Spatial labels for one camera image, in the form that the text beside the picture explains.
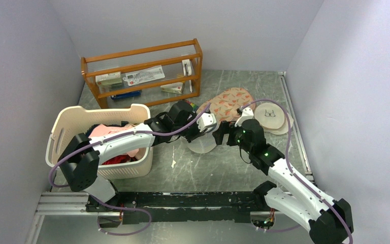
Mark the red cloth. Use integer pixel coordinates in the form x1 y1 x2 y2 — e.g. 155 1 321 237
102 155 137 165

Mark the white mesh laundry bag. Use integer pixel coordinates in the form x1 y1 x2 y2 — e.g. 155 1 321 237
187 133 216 154

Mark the white box on shelf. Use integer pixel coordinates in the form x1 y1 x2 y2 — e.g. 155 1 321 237
95 72 123 89

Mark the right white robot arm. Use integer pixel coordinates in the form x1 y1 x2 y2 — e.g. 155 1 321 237
213 119 353 243

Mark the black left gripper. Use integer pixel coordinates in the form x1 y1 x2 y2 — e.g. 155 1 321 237
173 112 208 143

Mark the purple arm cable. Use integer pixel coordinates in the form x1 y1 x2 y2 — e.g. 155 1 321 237
237 99 354 244
48 102 212 189

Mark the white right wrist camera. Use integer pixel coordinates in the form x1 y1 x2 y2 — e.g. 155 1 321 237
235 107 254 127

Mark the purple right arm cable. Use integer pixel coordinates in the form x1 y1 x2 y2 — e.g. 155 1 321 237
237 99 354 244

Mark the cream plastic laundry basket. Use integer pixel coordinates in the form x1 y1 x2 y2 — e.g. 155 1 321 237
45 104 153 180

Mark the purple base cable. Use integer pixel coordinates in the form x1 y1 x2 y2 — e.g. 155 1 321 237
90 205 153 236

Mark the pink cloth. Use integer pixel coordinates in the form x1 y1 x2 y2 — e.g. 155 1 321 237
85 124 145 160

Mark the cream round laundry bag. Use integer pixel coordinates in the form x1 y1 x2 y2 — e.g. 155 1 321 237
254 103 289 135

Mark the pack of coloured markers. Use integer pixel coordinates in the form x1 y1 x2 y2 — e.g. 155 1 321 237
184 100 199 112

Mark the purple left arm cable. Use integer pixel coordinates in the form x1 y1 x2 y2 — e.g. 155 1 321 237
48 102 212 189

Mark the small white red box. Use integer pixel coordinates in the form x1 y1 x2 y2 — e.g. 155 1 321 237
160 82 184 95

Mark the white packet on shelf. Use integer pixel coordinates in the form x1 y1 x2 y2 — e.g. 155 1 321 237
122 65 165 86

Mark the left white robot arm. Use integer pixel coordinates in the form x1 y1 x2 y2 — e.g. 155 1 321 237
52 101 216 211

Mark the white upright box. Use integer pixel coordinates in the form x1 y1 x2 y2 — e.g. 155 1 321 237
182 59 193 92

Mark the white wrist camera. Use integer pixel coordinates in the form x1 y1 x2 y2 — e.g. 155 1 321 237
235 107 254 127
197 113 217 133

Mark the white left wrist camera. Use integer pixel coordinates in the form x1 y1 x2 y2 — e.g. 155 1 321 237
197 113 217 133

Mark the orange wooden shelf rack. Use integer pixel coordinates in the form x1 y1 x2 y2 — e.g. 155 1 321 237
80 38 203 109

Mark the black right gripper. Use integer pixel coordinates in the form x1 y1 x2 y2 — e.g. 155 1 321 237
213 120 253 155

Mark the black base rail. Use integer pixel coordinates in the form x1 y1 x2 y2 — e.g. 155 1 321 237
85 191 271 225

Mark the peach patterned laundry bag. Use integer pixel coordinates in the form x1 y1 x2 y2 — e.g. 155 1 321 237
197 87 254 122

